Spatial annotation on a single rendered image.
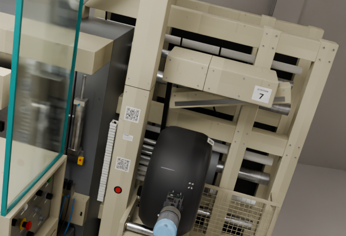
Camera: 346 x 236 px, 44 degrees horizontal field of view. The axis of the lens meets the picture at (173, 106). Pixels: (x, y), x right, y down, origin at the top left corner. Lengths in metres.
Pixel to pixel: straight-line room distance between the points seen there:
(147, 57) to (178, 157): 0.51
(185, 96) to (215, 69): 0.30
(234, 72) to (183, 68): 0.27
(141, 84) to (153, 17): 0.33
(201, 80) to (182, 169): 0.52
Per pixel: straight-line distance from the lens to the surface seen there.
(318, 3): 5.22
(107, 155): 2.31
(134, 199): 2.52
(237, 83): 2.30
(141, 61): 2.06
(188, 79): 2.32
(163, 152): 2.11
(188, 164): 2.09
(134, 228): 2.38
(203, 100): 2.48
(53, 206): 2.36
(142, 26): 2.03
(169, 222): 1.75
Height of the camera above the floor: 2.36
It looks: 21 degrees down
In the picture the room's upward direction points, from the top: 13 degrees clockwise
